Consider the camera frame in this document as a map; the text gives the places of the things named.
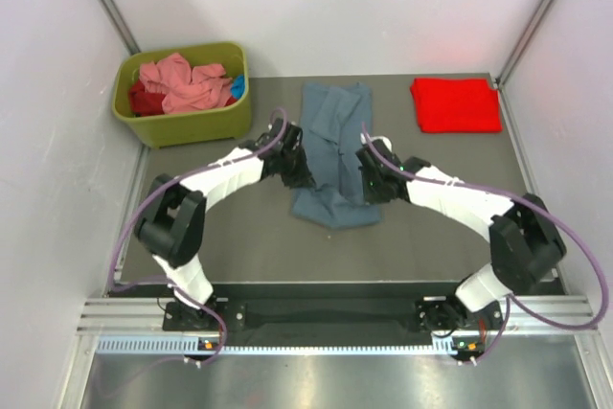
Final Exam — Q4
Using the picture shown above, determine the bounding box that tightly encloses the blue-grey t-shirt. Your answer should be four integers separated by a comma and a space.
291, 82, 381, 230

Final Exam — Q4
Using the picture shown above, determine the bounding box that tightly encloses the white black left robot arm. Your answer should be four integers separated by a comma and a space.
133, 119, 315, 331

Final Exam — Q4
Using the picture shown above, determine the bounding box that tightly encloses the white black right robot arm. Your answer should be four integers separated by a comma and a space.
356, 135, 567, 329

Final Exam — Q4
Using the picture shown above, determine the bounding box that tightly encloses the bright blue t-shirt in bin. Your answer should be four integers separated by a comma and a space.
231, 75, 247, 100

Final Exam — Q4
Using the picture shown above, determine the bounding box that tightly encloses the folded red t-shirt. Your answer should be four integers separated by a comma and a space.
410, 78, 502, 134

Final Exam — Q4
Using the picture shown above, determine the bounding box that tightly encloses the pink t-shirt in bin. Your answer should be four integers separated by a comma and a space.
139, 53, 238, 115

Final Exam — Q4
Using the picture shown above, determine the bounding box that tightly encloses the olive green plastic bin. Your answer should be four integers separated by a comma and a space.
111, 41, 252, 148

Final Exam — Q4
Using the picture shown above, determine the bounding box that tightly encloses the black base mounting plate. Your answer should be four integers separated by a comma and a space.
162, 282, 502, 345

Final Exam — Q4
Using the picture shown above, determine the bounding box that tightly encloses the dark red t-shirt in bin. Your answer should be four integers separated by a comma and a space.
128, 80, 166, 117

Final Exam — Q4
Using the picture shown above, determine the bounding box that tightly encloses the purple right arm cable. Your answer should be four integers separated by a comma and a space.
359, 121, 609, 367

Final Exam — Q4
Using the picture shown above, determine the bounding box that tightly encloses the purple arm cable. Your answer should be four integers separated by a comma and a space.
359, 121, 609, 367
93, 106, 293, 398

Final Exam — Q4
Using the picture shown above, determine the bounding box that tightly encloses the white slotted cable duct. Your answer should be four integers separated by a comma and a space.
95, 335, 485, 356

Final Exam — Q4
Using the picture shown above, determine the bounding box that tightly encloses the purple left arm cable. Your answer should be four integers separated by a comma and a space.
93, 106, 293, 398

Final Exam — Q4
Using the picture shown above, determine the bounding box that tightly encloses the aluminium extrusion rail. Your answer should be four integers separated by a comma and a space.
77, 295, 593, 335

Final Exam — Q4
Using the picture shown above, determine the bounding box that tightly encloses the right corner aluminium post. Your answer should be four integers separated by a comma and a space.
494, 0, 556, 88

